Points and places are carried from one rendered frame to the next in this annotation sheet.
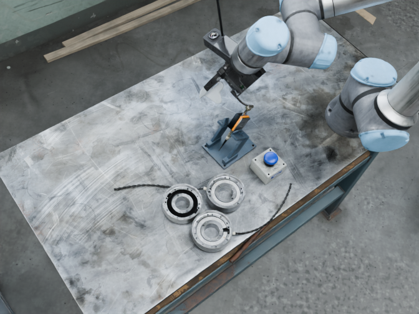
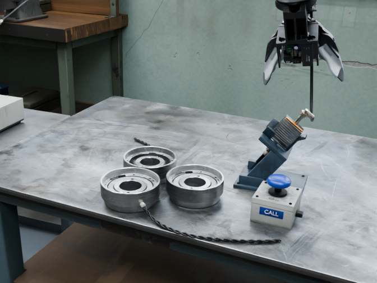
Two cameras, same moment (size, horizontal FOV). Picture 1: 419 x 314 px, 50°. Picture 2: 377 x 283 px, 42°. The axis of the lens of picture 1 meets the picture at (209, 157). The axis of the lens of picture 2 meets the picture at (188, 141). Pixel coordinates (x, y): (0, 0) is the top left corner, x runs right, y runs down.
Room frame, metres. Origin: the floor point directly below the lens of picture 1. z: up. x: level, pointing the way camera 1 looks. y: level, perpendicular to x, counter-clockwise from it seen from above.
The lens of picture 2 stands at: (0.24, -0.79, 1.23)
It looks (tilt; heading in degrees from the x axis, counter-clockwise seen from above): 22 degrees down; 67
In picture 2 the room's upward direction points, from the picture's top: 2 degrees clockwise
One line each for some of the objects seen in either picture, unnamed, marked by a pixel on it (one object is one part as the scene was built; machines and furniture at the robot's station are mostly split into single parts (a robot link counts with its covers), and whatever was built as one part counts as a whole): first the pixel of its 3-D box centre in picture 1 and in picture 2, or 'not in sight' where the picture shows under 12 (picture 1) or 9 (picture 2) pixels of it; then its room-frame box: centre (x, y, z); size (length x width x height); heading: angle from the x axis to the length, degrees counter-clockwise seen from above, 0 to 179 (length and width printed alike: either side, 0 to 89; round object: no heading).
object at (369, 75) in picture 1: (369, 85); not in sight; (0.89, -0.42, 0.97); 0.13 x 0.12 x 0.14; 10
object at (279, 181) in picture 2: (269, 161); (277, 190); (0.67, -0.17, 0.85); 0.04 x 0.04 x 0.05
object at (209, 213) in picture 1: (211, 232); (130, 190); (0.45, -0.03, 0.82); 0.10 x 0.10 x 0.04
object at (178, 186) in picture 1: (182, 204); (150, 165); (0.51, 0.05, 0.82); 0.10 x 0.10 x 0.04
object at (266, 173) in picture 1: (269, 164); (279, 204); (0.67, -0.17, 0.82); 0.08 x 0.07 x 0.05; 135
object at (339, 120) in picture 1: (354, 108); not in sight; (0.90, -0.41, 0.85); 0.15 x 0.15 x 0.10
